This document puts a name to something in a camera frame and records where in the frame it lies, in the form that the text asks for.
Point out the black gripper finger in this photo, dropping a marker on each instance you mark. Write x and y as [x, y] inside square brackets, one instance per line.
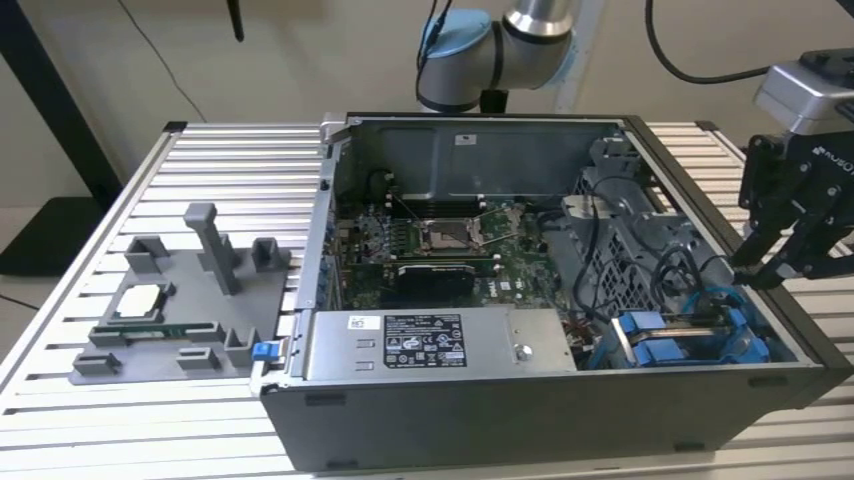
[768, 235]
[824, 250]

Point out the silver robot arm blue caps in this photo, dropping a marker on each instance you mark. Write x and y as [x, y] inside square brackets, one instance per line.
[461, 75]

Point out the metal disk bay cage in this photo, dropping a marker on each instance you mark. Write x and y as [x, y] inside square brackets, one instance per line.
[601, 260]

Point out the blue plastic disk carrier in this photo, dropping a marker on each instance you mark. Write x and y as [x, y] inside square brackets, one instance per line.
[657, 355]

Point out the black RAM slot bank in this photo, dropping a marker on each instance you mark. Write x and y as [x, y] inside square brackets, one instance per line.
[434, 207]

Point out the green motherboard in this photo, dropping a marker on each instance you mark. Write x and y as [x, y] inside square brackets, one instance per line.
[528, 280]

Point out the CPU socket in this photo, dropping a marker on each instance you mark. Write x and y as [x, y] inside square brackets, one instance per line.
[446, 235]

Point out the black open PC case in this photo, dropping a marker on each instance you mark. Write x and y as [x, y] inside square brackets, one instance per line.
[508, 425]

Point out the silver power supply unit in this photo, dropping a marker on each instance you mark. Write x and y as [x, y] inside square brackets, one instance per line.
[334, 345]

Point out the blue case latch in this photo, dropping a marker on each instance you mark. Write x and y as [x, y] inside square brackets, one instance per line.
[265, 351]

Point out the gray parts rack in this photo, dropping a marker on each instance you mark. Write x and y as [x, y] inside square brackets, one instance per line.
[201, 310]

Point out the green RAM stick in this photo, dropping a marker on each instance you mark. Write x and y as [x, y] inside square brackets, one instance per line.
[183, 330]

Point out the black antenna rod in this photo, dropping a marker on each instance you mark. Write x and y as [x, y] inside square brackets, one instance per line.
[235, 20]

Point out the silver CPU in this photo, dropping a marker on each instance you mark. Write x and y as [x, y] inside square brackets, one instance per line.
[139, 302]

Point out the black floor base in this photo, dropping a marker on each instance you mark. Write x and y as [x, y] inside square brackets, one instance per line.
[54, 235]

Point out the black metal pole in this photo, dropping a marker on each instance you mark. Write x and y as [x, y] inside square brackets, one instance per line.
[61, 100]

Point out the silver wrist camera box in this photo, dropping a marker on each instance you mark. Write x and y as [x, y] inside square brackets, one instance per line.
[797, 95]

